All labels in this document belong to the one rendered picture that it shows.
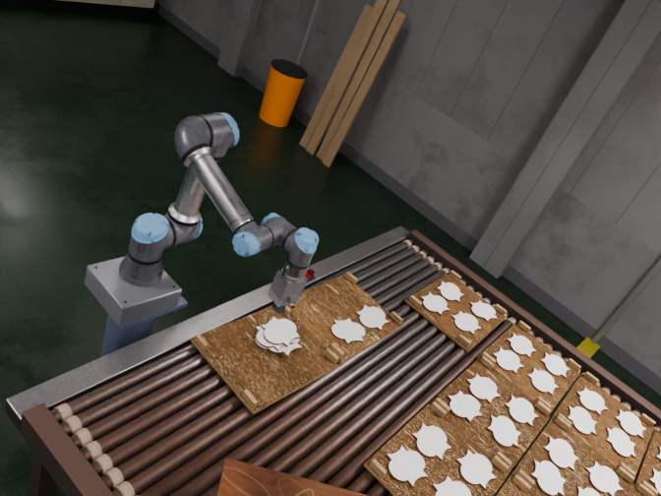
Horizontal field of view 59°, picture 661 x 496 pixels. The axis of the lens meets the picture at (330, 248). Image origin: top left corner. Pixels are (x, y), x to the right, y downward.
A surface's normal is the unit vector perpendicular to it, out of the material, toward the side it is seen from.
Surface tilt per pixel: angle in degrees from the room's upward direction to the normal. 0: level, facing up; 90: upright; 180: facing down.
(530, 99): 90
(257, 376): 0
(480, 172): 90
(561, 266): 90
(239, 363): 0
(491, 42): 90
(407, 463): 0
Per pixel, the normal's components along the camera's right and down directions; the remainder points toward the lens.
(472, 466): 0.33, -0.77
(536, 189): -0.65, 0.22
